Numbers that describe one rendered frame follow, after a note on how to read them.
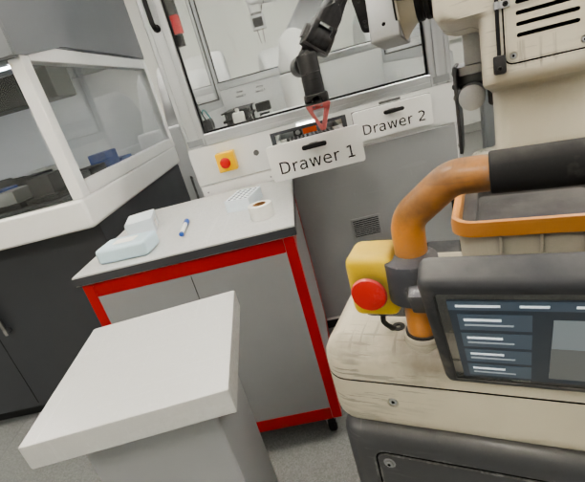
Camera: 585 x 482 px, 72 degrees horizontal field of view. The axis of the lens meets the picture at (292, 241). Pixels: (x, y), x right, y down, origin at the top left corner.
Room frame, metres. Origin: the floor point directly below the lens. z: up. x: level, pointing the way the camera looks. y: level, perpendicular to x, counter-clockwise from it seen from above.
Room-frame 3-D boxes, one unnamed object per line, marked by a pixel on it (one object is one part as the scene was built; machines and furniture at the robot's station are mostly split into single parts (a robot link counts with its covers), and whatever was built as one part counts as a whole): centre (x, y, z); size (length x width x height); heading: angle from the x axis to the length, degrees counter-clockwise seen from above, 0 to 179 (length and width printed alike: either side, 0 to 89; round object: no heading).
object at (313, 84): (1.20, -0.17, 1.06); 0.10 x 0.07 x 0.07; 174
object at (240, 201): (1.31, 0.12, 0.78); 0.12 x 0.08 x 0.04; 160
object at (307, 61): (1.20, -0.17, 1.12); 0.07 x 0.06 x 0.07; 9
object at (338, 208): (2.04, -0.26, 0.40); 1.03 x 0.95 x 0.80; 85
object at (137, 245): (1.11, 0.45, 0.78); 0.15 x 0.10 x 0.04; 81
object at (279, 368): (1.30, 0.27, 0.38); 0.62 x 0.58 x 0.76; 85
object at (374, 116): (1.53, -0.48, 0.87); 0.29 x 0.02 x 0.11; 85
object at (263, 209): (1.12, 0.06, 0.78); 0.07 x 0.07 x 0.04
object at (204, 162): (2.04, -0.25, 0.87); 1.02 x 0.95 x 0.14; 85
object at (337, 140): (1.24, -0.14, 0.87); 0.29 x 0.02 x 0.11; 85
